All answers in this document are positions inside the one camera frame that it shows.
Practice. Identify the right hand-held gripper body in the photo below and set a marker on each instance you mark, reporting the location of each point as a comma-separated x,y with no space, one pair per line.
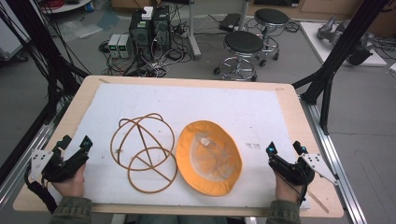
292,172

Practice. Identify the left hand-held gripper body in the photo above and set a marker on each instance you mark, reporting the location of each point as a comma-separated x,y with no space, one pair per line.
67,168

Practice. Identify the orange bucket hat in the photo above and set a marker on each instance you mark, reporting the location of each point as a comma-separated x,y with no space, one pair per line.
208,161

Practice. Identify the person's left hand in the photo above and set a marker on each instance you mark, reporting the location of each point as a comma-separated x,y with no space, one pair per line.
71,187

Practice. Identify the person's right hand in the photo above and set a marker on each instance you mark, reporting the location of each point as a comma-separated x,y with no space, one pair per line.
285,193

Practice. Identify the wooden strip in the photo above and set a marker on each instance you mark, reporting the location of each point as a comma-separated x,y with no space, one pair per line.
318,202

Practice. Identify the white foam mat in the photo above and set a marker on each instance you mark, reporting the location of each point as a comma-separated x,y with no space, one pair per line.
193,102

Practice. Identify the grey power supply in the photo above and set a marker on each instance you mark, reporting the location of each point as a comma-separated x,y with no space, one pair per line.
125,46
113,45

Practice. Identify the white board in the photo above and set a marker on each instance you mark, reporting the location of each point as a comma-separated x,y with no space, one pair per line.
317,43

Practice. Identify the large black round stool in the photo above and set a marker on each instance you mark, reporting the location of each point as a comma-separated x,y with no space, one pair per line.
243,42

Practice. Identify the grey case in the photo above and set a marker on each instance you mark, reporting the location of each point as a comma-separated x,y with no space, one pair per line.
11,42

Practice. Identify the black computer tower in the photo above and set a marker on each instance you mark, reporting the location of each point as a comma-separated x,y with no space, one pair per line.
162,29
140,34

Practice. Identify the small black round stool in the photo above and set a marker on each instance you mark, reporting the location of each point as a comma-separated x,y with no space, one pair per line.
271,16

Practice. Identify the black flat box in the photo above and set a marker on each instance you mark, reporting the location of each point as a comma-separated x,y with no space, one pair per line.
229,21

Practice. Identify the white round table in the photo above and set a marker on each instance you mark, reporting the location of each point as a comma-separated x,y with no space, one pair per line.
71,5

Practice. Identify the white box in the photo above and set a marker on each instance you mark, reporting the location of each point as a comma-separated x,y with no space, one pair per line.
147,13

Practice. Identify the aluminium rail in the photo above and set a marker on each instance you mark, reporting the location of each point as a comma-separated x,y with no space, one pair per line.
336,161
25,161

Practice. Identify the black metal frame stand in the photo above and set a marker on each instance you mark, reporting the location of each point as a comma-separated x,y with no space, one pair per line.
339,53

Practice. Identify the grey metal post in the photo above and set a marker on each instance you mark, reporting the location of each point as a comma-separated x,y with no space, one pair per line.
193,34

